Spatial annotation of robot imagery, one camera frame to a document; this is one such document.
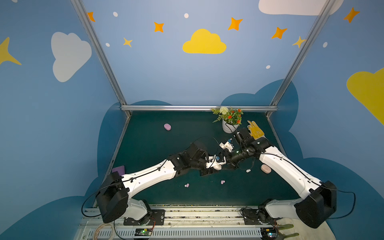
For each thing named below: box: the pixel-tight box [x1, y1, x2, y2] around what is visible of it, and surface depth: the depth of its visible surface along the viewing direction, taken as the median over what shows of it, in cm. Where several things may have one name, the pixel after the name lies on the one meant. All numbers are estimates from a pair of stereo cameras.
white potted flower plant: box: [211, 106, 244, 134], surface depth 103 cm
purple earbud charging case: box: [163, 123, 172, 131], surface depth 113 cm
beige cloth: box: [276, 218, 337, 240], surface depth 71 cm
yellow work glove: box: [247, 120, 265, 140], surface depth 113 cm
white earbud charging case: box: [213, 164, 222, 171], surface depth 72 cm
